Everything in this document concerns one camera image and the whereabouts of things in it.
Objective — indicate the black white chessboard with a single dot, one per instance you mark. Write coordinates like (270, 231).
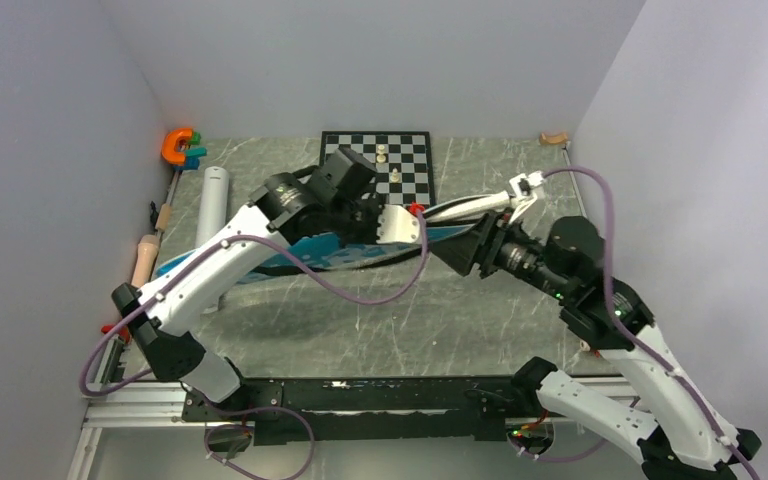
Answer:
(408, 151)

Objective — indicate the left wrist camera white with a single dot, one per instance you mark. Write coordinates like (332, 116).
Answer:
(396, 225)

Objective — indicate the small wooden arch block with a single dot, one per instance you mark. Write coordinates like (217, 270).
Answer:
(554, 139)

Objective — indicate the teal green toy blocks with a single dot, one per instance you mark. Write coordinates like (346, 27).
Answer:
(193, 152)

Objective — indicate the white shuttlecock tube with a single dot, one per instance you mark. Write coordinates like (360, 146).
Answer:
(214, 201)

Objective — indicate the aluminium frame rail left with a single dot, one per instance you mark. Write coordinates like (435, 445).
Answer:
(140, 405)

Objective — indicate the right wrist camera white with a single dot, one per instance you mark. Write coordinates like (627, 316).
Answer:
(524, 191)

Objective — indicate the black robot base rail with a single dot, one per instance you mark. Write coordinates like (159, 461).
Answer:
(483, 408)

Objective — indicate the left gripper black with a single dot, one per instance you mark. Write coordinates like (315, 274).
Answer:
(376, 206)

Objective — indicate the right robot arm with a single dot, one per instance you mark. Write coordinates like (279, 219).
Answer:
(679, 435)

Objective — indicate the orange C-shaped toy block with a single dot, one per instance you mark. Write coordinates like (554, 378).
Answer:
(175, 145)

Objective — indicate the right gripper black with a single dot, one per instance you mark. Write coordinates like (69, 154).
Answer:
(481, 244)

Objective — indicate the beige cylinder handle tool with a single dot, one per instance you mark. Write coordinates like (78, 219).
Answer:
(148, 247)

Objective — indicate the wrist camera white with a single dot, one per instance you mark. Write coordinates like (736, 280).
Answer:
(524, 191)
(396, 225)

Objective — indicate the blue racket bag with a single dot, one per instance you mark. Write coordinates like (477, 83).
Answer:
(324, 252)

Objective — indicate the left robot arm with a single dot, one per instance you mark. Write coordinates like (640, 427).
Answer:
(163, 313)

